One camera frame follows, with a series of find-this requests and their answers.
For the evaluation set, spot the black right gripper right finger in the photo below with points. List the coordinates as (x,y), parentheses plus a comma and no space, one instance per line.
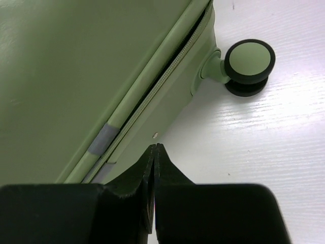
(186,212)

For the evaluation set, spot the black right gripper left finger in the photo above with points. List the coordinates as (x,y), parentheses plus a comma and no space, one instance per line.
(120,211)

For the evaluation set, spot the green hard-shell suitcase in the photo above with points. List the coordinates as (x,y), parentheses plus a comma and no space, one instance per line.
(87,86)

